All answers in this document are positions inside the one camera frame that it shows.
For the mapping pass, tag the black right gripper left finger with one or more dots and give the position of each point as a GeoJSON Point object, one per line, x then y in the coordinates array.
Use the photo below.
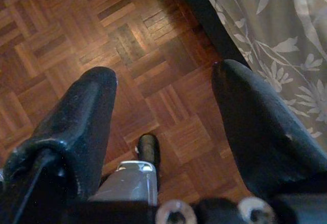
{"type": "Point", "coordinates": [76, 121]}

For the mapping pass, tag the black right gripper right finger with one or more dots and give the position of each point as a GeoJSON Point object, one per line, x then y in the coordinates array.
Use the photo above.
{"type": "Point", "coordinates": [260, 132]}

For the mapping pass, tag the silver robot right leg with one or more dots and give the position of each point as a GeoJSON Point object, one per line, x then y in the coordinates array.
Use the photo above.
{"type": "Point", "coordinates": [132, 183]}

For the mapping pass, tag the grey floral bed sheet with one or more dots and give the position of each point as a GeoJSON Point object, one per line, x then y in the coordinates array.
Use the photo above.
{"type": "Point", "coordinates": [281, 29]}

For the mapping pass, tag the dark bed base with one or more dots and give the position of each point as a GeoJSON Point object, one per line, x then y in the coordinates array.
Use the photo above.
{"type": "Point", "coordinates": [204, 17]}

